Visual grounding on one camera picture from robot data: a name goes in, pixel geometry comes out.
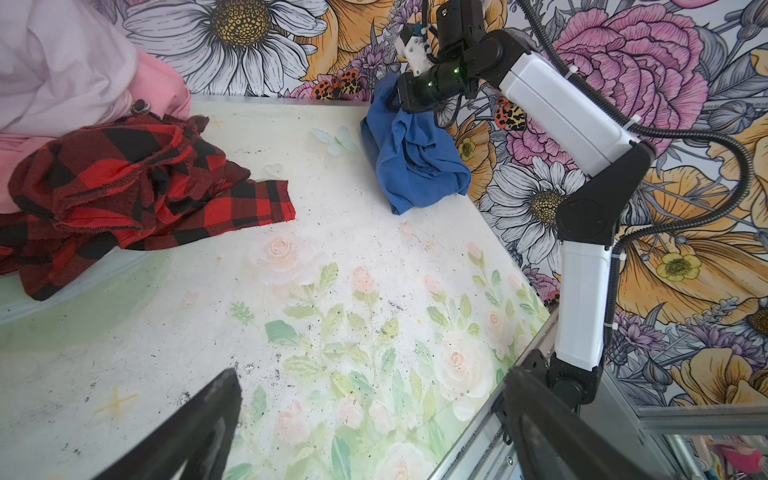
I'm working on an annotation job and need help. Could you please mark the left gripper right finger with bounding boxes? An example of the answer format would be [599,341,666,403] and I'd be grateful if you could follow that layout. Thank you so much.
[503,366,650,480]

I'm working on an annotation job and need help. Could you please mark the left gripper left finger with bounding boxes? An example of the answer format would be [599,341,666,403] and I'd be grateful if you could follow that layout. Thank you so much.
[97,368,242,479]

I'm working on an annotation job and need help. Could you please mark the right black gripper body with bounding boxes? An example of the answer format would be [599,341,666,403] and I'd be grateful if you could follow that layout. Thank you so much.
[397,59,479,114]

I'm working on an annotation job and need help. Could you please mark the blue cloth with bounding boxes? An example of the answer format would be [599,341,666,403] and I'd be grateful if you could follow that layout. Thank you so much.
[360,73,472,215]

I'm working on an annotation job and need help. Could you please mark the pink cloth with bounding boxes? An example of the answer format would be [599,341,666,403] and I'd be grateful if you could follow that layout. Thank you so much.
[1,49,191,214]

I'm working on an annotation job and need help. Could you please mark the red black plaid cloth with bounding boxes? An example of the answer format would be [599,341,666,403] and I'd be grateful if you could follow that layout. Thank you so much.
[1,114,296,301]

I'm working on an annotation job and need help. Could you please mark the pale lilac white cloth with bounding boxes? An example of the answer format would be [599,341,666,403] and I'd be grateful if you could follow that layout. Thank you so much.
[1,1,138,137]

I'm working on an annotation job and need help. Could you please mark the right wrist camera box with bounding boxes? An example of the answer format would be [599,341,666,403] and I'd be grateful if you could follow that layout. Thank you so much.
[395,23,434,77]

